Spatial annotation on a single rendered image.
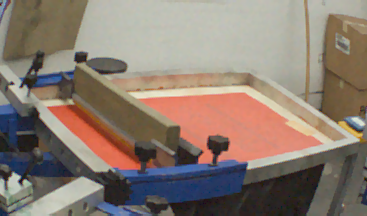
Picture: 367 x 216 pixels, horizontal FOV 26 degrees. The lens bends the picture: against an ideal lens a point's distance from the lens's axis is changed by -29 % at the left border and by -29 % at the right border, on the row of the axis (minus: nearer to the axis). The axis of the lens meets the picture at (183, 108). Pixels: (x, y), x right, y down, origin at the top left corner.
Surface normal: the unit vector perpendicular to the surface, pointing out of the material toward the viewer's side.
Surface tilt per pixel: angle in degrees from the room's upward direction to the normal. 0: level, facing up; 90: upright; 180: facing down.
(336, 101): 90
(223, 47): 90
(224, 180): 90
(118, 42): 90
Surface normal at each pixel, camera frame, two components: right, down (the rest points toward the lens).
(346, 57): -0.76, 0.09
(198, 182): 0.57, 0.34
